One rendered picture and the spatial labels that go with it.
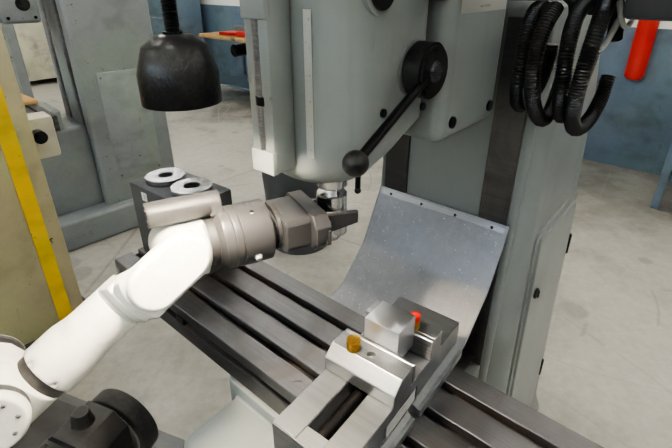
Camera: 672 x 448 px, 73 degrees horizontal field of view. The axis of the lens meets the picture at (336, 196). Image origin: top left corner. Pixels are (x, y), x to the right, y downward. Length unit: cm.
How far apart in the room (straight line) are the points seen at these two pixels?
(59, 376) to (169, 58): 40
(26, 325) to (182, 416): 90
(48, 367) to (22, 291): 186
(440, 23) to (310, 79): 21
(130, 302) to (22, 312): 196
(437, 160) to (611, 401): 156
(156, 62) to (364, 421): 52
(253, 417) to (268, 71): 64
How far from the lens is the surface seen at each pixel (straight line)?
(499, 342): 117
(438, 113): 67
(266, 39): 52
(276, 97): 54
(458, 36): 66
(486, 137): 95
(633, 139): 486
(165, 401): 215
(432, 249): 104
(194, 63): 42
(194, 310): 100
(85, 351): 64
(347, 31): 52
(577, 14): 71
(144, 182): 114
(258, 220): 62
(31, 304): 254
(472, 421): 80
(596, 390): 234
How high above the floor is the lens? 156
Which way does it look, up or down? 26 degrees down
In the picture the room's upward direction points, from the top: straight up
